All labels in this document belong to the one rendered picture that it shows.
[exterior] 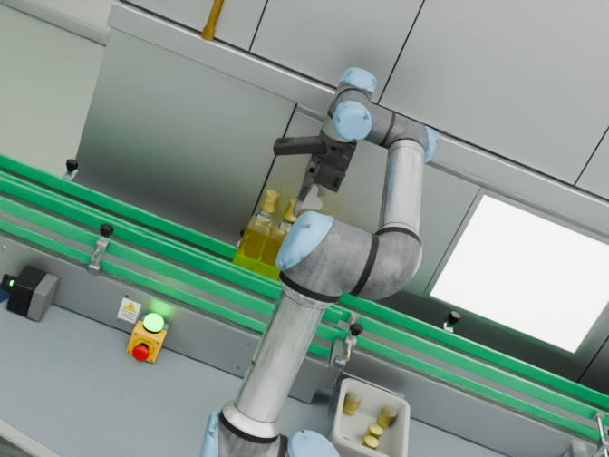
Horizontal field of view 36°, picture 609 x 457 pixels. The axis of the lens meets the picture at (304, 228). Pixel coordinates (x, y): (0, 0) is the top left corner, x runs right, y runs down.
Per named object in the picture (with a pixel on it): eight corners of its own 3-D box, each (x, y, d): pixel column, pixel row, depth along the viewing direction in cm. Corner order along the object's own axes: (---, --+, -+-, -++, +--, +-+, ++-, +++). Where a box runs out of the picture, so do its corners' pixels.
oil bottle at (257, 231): (247, 286, 229) (276, 216, 219) (243, 297, 225) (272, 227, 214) (227, 277, 229) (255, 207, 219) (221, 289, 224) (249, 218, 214)
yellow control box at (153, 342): (161, 347, 219) (170, 324, 215) (152, 366, 213) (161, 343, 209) (133, 336, 219) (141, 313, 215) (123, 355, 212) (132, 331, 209)
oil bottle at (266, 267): (269, 294, 230) (299, 225, 219) (265, 306, 225) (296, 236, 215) (248, 286, 230) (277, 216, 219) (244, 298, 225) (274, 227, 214)
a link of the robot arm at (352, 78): (344, 74, 192) (345, 60, 200) (325, 120, 198) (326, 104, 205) (380, 87, 193) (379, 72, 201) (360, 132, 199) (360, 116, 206)
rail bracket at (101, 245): (103, 273, 214) (118, 227, 207) (92, 290, 207) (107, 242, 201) (87, 267, 213) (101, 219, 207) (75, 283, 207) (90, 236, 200)
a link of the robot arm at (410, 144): (434, 291, 158) (446, 116, 193) (375, 269, 156) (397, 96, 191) (405, 329, 166) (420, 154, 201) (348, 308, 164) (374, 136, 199)
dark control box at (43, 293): (52, 305, 218) (59, 277, 213) (38, 324, 211) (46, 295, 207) (18, 291, 217) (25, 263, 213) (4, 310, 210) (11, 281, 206)
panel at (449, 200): (575, 353, 240) (644, 248, 223) (576, 359, 237) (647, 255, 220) (250, 222, 235) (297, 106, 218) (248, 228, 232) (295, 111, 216)
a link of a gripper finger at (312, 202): (314, 228, 210) (329, 191, 207) (289, 218, 209) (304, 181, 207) (314, 224, 212) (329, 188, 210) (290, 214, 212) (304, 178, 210)
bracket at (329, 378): (337, 367, 226) (347, 345, 223) (333, 391, 218) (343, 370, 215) (323, 362, 226) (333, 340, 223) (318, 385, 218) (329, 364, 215)
